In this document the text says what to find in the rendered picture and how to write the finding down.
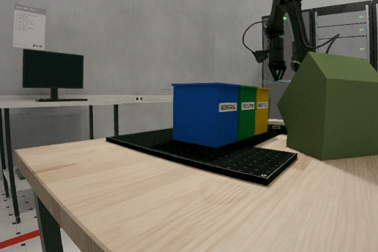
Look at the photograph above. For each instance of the blue bin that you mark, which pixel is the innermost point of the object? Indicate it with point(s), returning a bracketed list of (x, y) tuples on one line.
[(205, 113)]

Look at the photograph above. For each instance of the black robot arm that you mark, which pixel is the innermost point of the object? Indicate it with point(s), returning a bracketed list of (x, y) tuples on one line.
[(274, 29)]

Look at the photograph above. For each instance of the green open bin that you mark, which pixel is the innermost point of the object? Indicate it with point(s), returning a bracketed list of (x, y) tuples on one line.
[(246, 112)]

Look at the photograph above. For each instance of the yellow open-top bin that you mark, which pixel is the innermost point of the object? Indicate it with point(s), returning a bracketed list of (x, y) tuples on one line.
[(261, 112)]

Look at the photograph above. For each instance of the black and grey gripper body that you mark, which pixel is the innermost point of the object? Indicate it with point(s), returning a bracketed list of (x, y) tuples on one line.
[(279, 58)]

